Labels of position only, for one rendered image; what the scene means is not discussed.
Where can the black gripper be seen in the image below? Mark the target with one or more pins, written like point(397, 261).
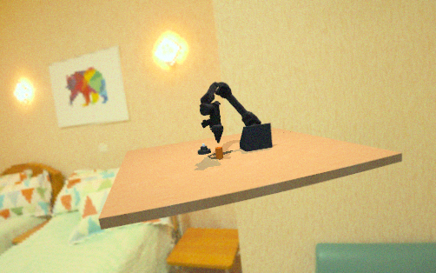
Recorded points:
point(216, 128)

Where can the orange cylinder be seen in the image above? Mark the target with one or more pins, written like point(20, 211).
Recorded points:
point(219, 152)

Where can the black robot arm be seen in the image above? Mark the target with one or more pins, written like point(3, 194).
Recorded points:
point(223, 90)

